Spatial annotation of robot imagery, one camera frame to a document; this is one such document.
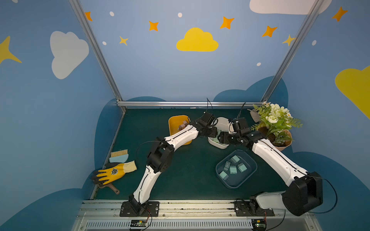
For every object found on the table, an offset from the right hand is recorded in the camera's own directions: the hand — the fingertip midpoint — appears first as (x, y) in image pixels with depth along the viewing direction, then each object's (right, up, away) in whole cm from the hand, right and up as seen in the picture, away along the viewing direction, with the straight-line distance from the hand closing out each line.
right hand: (224, 136), depth 85 cm
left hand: (-3, +3, +8) cm, 10 cm away
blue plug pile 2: (0, -23, -1) cm, 23 cm away
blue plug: (+12, -20, +3) cm, 23 cm away
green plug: (+9, -15, +6) cm, 18 cm away
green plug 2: (-5, -2, 0) cm, 5 cm away
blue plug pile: (+2, -18, +1) cm, 18 cm away
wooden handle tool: (-71, -28, -4) cm, 76 cm away
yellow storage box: (-32, +9, +25) cm, 41 cm away
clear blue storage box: (+8, -20, +2) cm, 21 cm away
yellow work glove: (-66, -20, -2) cm, 69 cm away
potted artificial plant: (+25, +8, -9) cm, 28 cm away
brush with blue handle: (-67, -14, +9) cm, 69 cm away
